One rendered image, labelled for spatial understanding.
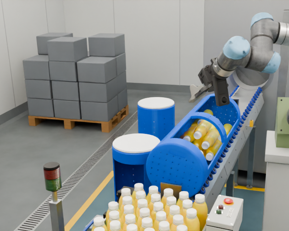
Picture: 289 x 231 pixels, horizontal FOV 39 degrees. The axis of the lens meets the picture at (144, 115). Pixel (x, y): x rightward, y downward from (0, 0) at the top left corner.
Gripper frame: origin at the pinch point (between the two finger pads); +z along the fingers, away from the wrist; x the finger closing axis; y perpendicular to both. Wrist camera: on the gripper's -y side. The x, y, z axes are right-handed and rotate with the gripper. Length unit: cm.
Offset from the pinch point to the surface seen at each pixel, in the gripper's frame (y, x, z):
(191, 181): -22.9, 4.8, 37.0
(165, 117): 42, -36, 130
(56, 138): 137, 14, 367
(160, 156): -7.4, 13.7, 37.3
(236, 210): -43.2, 4.1, 9.0
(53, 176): -5, 63, 21
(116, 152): 13, 21, 80
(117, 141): 21, 17, 86
